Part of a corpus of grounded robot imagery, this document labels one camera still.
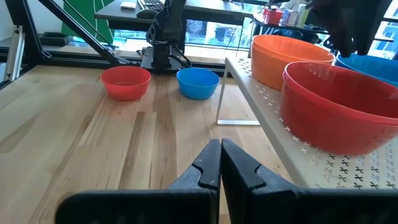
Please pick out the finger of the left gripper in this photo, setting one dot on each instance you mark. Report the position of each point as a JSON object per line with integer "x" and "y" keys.
{"x": 367, "y": 43}
{"x": 345, "y": 45}

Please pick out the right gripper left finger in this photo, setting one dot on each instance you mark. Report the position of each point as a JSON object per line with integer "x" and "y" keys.
{"x": 208, "y": 168}

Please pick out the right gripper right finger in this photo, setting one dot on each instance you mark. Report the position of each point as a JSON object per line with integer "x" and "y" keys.
{"x": 242, "y": 186}

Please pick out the blue plastic mini bowl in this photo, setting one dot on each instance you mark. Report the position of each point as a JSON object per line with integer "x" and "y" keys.
{"x": 373, "y": 70}
{"x": 198, "y": 88}

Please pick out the red plastic mini bowl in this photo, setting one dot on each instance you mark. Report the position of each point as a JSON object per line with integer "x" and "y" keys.
{"x": 326, "y": 133}
{"x": 342, "y": 90}
{"x": 126, "y": 87}

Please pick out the orange plastic mini bowl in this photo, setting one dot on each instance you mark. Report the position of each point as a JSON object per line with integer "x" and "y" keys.
{"x": 292, "y": 46}
{"x": 267, "y": 71}

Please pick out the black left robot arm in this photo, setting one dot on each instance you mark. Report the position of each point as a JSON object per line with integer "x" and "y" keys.
{"x": 168, "y": 31}

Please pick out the white blue carton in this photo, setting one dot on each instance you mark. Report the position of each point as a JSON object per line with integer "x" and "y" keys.
{"x": 288, "y": 18}

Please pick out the white perforated metal shelf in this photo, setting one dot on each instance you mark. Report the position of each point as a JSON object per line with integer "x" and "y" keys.
{"x": 311, "y": 168}

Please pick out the red box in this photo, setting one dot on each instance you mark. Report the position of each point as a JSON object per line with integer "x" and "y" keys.
{"x": 273, "y": 17}

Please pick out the black computer mouse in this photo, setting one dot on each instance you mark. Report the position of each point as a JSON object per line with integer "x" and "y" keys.
{"x": 146, "y": 13}

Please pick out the grey desk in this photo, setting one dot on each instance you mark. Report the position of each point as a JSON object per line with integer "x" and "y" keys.
{"x": 124, "y": 17}

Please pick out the black keyboard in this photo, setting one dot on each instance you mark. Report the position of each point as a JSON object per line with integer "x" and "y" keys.
{"x": 152, "y": 3}

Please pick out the small white device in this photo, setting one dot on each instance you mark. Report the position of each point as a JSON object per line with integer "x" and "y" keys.
{"x": 128, "y": 5}

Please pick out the black tray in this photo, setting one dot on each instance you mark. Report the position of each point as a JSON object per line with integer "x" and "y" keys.
{"x": 56, "y": 39}

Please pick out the green panel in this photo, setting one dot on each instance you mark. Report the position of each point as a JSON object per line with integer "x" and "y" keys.
{"x": 77, "y": 9}

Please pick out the silver aluminium bar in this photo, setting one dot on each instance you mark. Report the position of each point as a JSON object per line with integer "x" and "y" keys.
{"x": 15, "y": 53}

